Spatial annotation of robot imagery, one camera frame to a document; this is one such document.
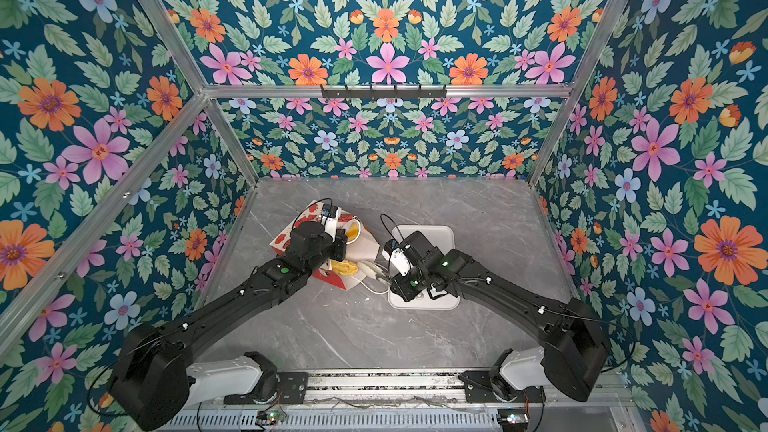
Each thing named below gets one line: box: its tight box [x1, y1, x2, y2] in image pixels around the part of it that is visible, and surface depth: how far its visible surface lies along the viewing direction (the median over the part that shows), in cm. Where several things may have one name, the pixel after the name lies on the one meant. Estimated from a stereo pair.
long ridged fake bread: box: [331, 260, 359, 276], surface depth 90 cm
